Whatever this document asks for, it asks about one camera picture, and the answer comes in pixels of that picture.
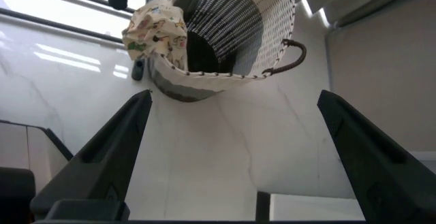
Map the cream printed garment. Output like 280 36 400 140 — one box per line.
121 0 189 71

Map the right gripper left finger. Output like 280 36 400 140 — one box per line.
29 89 153 221

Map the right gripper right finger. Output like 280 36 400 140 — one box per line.
317 89 436 223

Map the white laundry basket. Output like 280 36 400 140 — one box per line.
146 0 307 103

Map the black clothes rack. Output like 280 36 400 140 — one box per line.
0 0 168 82

